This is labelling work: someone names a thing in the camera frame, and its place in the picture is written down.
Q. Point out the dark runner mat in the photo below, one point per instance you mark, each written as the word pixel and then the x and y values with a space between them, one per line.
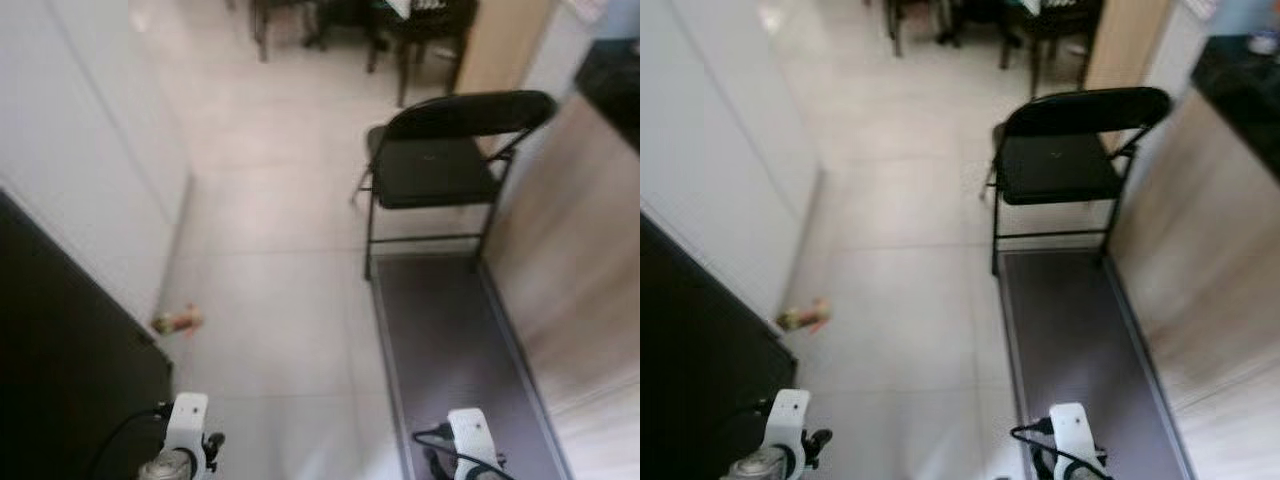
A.
pixel 1080 355
pixel 460 360

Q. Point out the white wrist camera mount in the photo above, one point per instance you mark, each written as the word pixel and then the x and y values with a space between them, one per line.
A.
pixel 188 425
pixel 470 430
pixel 1068 425
pixel 790 420

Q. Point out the dark dining chair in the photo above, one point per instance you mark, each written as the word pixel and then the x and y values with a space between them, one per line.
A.
pixel 912 18
pixel 285 20
pixel 1060 32
pixel 430 40

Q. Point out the small yellow red bottle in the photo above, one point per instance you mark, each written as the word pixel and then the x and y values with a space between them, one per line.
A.
pixel 805 317
pixel 178 320

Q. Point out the light wooden door panel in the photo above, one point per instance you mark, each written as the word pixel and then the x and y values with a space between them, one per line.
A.
pixel 505 45
pixel 1125 40

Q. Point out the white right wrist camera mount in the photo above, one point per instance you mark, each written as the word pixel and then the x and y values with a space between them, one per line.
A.
pixel 470 430
pixel 1068 425

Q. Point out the wooden counter black top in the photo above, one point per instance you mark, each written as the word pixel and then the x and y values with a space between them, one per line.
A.
pixel 580 260
pixel 1210 250

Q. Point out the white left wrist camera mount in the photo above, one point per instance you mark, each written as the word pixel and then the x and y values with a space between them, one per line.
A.
pixel 188 425
pixel 790 420

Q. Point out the black folding chair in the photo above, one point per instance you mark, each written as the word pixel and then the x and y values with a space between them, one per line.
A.
pixel 440 165
pixel 1060 165

